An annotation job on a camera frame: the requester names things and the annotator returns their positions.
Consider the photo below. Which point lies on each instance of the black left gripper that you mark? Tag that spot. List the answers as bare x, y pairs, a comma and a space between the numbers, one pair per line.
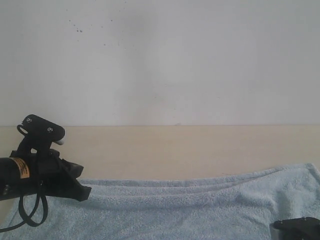
57, 177

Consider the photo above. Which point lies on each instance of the light blue terry towel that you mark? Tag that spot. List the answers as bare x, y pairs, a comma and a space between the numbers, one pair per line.
234, 207

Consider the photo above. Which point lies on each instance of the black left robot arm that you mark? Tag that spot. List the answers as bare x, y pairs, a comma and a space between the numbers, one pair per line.
23, 173

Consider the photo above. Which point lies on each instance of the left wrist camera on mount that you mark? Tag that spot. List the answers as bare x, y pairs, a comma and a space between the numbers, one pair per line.
38, 134

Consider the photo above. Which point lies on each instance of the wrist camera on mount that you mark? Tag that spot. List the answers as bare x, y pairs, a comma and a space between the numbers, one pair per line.
303, 228
38, 134

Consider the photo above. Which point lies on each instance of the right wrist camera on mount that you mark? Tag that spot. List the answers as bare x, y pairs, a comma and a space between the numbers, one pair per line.
303, 228

